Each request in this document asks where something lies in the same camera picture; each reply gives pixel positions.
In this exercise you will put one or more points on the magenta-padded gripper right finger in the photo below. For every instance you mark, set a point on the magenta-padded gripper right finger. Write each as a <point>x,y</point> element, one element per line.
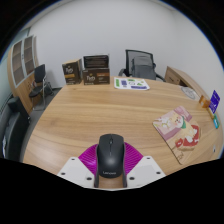
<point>135,160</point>

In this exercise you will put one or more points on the small brown cardboard box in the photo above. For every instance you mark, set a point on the small brown cardboard box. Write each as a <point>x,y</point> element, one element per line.
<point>71,72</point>

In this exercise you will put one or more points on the black leather office chair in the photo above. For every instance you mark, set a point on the black leather office chair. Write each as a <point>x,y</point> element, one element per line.
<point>13,131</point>

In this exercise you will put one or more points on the small orange box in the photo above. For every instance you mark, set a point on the small orange box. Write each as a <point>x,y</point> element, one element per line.
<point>204,101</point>

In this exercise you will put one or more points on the small teal box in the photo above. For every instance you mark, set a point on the small teal box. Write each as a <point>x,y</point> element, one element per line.
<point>216,121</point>

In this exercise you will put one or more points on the wooden shelf unit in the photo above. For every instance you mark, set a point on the wooden shelf unit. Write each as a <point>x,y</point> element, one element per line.
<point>20,63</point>

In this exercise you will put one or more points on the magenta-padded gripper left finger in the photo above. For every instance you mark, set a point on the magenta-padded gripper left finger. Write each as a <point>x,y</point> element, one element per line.
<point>87,161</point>

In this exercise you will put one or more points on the cartoon printed mouse pad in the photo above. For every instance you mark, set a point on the cartoon printed mouse pad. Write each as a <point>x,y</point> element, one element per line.
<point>178,133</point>

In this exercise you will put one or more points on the black mesh office chair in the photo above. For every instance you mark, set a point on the black mesh office chair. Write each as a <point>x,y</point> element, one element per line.
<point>128,60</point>

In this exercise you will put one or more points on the purple card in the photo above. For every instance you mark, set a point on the purple card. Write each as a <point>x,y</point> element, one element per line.
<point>214,101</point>

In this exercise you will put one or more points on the white printed paper sheet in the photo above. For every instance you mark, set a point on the white printed paper sheet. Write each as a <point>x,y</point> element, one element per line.
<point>131,83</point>

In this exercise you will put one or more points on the grey bag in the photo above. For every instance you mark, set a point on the grey bag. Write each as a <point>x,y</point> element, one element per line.
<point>143,68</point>

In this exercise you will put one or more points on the white sheet with grey print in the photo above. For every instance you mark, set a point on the white sheet with grey print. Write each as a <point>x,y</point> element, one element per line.
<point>190,93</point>

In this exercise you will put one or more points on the black cardboard box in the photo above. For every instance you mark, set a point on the black cardboard box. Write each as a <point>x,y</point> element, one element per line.
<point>96,62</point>

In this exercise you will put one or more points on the black metal-legged chair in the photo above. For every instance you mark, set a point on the black metal-legged chair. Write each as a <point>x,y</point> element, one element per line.
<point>39,74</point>

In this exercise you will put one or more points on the black computer mouse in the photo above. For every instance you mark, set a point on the black computer mouse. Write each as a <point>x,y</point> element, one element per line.
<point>110,156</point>

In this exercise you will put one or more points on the wide brown cardboard box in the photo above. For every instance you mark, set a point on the wide brown cardboard box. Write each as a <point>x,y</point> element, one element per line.
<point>96,76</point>

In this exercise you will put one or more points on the small white object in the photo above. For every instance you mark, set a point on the small white object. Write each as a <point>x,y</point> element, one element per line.
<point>214,148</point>

